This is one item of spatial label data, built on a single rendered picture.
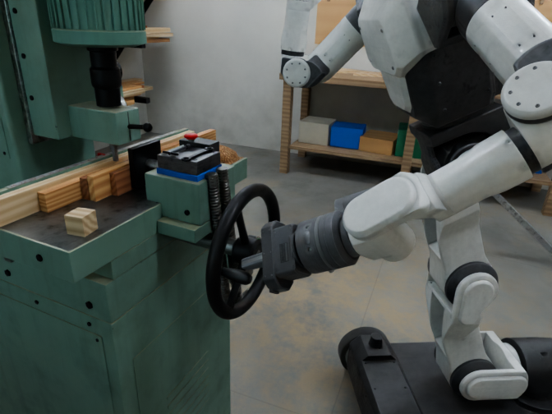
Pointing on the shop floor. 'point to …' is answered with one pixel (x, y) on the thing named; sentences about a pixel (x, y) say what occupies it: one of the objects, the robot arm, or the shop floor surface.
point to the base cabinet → (116, 353)
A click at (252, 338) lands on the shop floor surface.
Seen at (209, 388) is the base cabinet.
